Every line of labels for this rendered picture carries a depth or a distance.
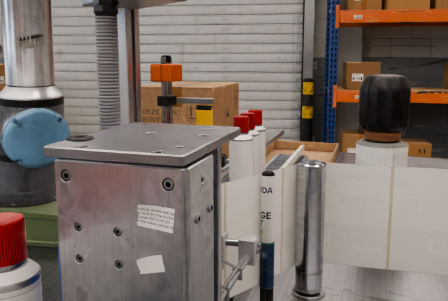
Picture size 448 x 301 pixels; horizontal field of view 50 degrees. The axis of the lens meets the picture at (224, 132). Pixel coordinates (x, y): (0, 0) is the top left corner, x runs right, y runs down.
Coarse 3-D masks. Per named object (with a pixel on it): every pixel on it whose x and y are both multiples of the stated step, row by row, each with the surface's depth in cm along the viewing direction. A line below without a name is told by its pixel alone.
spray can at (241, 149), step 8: (240, 120) 98; (248, 120) 99; (248, 128) 100; (240, 136) 99; (248, 136) 99; (232, 144) 99; (240, 144) 98; (248, 144) 99; (232, 152) 99; (240, 152) 99; (248, 152) 99; (232, 160) 100; (240, 160) 99; (248, 160) 99; (232, 168) 100; (240, 168) 99; (248, 168) 100; (232, 176) 100; (240, 176) 99; (248, 176) 100
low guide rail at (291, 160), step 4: (300, 148) 155; (304, 148) 161; (296, 152) 149; (300, 152) 153; (292, 156) 143; (296, 156) 146; (288, 160) 137; (292, 160) 139; (284, 164) 132; (288, 164) 133; (292, 164) 140; (280, 168) 127
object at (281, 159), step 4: (280, 156) 160; (284, 156) 160; (288, 156) 160; (300, 156) 160; (276, 160) 154; (280, 160) 154; (284, 160) 154; (296, 160) 154; (300, 160) 154; (272, 164) 148; (276, 164) 148; (280, 164) 148; (268, 168) 143; (272, 168) 143; (276, 168) 143
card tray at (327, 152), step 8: (272, 144) 193; (280, 144) 197; (288, 144) 196; (296, 144) 195; (304, 144) 194; (312, 144) 193; (320, 144) 192; (328, 144) 191; (336, 144) 190; (272, 152) 190; (280, 152) 190; (288, 152) 190; (304, 152) 190; (312, 152) 190; (320, 152) 190; (328, 152) 190; (336, 152) 180; (320, 160) 175; (328, 160) 175
